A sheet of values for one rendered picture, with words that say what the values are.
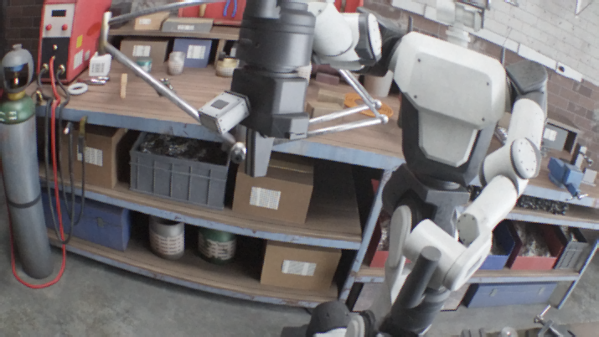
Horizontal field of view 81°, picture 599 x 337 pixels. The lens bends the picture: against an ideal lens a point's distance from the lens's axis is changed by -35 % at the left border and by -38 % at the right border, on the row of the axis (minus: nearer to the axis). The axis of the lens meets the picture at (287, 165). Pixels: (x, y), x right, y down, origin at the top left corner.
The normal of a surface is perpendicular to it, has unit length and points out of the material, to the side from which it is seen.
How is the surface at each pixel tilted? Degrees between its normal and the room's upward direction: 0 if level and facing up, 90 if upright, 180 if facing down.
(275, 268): 90
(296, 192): 91
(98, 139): 92
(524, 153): 43
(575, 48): 90
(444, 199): 80
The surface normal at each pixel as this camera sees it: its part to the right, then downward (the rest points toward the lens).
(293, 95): 0.67, 0.32
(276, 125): -0.04, 0.30
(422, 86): -0.36, 0.23
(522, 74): -0.35, -0.67
